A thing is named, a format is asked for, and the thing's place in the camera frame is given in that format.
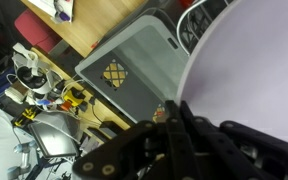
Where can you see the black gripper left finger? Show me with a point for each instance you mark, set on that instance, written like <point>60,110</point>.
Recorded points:
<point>124,150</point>

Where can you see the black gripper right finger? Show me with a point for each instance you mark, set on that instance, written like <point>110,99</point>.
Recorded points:
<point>250,150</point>

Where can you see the pink plate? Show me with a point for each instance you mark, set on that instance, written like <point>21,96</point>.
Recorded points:
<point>250,66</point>

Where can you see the grey background robot arm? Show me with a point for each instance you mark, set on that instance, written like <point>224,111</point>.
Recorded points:
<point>24,156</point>

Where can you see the black power adapter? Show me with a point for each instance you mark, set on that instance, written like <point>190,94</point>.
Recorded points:
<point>108,129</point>

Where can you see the wooden desk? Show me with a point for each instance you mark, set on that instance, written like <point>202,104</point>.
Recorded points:
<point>107,113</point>

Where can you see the tilted grey bin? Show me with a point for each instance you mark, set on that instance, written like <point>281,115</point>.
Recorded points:
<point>52,140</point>

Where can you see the grey plastic bin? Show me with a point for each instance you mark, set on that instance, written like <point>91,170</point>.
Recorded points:
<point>144,56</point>

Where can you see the yellow black tool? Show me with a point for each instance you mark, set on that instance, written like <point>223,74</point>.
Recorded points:
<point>25,115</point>

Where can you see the pinkish red stool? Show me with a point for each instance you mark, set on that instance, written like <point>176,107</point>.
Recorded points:
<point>34,28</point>

